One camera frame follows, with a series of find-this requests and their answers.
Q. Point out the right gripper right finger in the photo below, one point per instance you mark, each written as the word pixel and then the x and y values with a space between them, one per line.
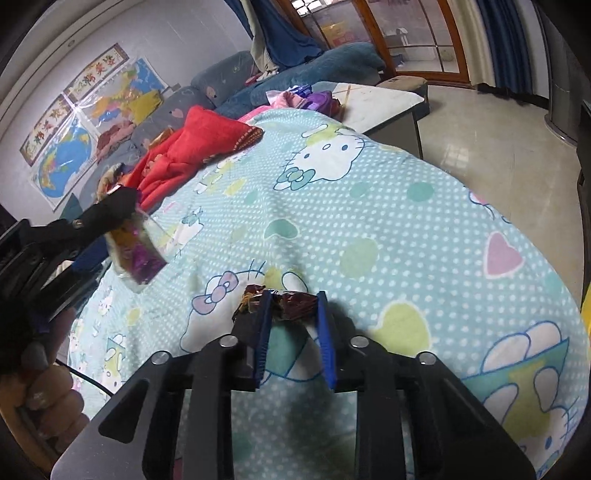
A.
pixel 413 414

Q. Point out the blue curtain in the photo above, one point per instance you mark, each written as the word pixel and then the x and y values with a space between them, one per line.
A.
pixel 276 44
pixel 508 45

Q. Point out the white coffee table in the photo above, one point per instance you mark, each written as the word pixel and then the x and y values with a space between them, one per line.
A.
pixel 385 115

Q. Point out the wall map poster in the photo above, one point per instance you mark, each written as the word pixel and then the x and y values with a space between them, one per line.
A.
pixel 98 109

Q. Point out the purple pink toys pile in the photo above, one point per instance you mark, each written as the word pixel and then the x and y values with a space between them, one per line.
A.
pixel 303 97

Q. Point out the hello kitty blanket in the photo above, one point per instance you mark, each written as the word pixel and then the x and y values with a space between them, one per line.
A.
pixel 417 260

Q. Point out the purple orange candy wrapper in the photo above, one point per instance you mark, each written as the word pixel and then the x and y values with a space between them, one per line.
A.
pixel 134 251

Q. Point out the red blanket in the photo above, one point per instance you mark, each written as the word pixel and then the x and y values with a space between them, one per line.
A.
pixel 205 135

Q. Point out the left hand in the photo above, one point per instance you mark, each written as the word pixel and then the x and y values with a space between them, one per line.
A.
pixel 39 407

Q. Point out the brown cushioned stool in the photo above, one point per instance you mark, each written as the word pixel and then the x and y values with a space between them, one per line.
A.
pixel 414 84

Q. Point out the blue sofa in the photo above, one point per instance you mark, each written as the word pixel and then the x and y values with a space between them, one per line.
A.
pixel 226 89

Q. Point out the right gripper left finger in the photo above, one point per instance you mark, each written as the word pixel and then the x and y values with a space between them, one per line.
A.
pixel 134 435

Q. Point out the blue curtain right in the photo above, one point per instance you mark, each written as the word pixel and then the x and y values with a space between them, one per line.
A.
pixel 508 45

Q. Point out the blue curtain left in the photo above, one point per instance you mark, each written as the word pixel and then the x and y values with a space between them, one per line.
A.
pixel 276 44

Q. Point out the dark brown chocolate wrapper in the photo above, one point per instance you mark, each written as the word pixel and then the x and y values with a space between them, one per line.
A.
pixel 286 306

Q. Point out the silver tower air conditioner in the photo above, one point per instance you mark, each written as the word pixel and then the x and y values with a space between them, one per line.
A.
pixel 567 83

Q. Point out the wooden glass door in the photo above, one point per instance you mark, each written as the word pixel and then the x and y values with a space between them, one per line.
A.
pixel 418 38

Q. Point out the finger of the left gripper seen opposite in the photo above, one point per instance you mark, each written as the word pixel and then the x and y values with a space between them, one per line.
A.
pixel 104 216

